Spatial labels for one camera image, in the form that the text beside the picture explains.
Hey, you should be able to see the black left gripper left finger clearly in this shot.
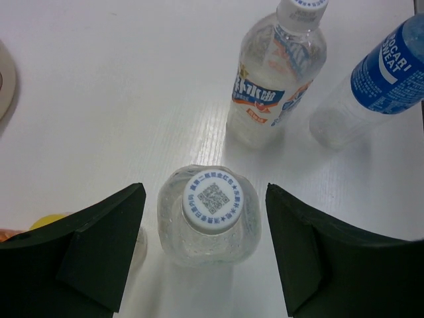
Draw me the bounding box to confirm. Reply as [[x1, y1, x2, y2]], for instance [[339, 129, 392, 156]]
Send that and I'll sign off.
[[1, 183, 146, 317]]

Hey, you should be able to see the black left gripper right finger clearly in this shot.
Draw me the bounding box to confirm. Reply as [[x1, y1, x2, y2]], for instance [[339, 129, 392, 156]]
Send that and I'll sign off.
[[266, 184, 423, 317]]

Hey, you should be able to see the clear bottle QR cap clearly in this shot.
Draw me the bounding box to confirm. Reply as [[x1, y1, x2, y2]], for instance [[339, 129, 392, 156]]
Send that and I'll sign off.
[[156, 163, 262, 268]]

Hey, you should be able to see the beige capybara plastic bin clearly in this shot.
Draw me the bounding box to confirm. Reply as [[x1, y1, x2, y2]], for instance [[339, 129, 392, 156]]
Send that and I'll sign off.
[[0, 42, 17, 119]]

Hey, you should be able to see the orange juice bottle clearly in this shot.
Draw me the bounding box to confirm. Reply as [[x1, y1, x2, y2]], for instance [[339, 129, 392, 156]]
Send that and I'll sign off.
[[0, 229, 23, 242]]

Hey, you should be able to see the blue label Pocari bottle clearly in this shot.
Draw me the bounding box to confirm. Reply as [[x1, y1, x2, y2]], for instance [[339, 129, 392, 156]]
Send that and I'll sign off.
[[309, 13, 423, 149]]

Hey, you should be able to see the clear bottle orange blue label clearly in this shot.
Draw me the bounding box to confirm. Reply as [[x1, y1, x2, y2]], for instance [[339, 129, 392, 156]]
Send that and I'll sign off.
[[227, 1, 328, 148]]

